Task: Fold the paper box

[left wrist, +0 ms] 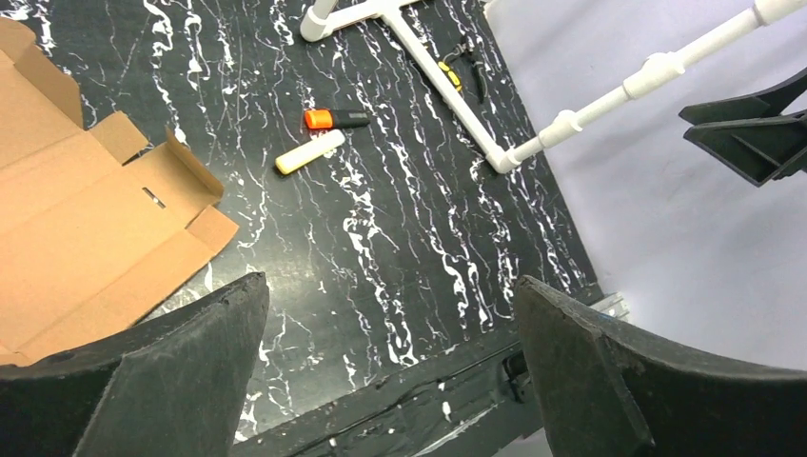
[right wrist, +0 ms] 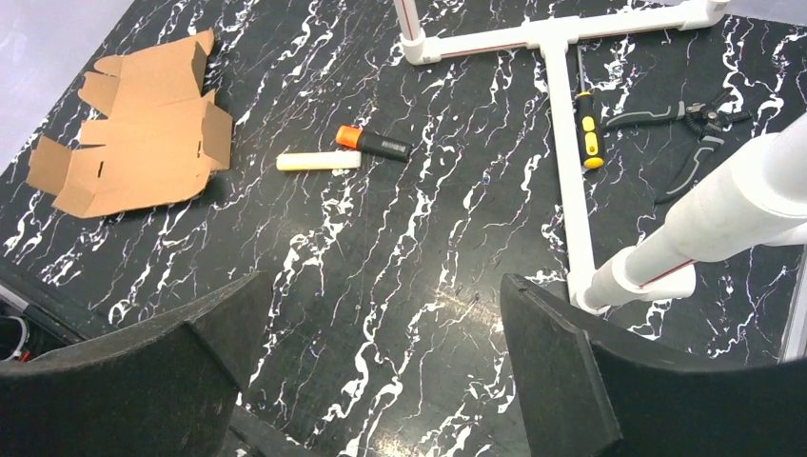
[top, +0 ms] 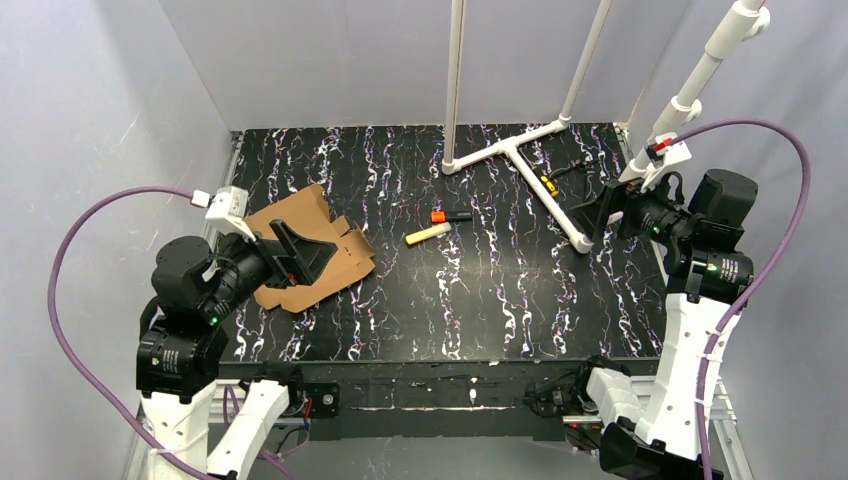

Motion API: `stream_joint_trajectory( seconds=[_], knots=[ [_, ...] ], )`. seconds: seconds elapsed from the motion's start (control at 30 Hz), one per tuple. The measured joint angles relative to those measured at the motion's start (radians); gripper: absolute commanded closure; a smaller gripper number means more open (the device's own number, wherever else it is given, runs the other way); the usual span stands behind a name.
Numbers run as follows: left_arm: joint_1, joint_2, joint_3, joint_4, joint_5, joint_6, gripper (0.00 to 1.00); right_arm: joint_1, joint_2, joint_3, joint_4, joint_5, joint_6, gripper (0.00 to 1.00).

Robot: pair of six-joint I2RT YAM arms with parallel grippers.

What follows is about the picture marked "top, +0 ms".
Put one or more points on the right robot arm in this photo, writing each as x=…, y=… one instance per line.
x=666, y=437

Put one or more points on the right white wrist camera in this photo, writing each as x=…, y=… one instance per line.
x=666, y=154

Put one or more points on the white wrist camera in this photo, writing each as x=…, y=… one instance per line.
x=666, y=154
x=226, y=212

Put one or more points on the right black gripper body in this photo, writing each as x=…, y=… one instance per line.
x=618, y=208

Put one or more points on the brown cardboard box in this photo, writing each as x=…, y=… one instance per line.
x=308, y=214

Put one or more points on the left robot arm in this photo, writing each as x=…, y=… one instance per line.
x=178, y=358

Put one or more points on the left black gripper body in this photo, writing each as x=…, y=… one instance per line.
x=275, y=255

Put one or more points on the yellow black small tool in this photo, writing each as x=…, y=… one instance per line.
x=550, y=185

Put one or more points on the orange capped black marker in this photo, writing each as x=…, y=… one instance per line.
x=439, y=217

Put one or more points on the yellow highlighter marker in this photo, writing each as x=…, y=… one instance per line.
x=428, y=233

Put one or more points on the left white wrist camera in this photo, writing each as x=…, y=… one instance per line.
x=226, y=212

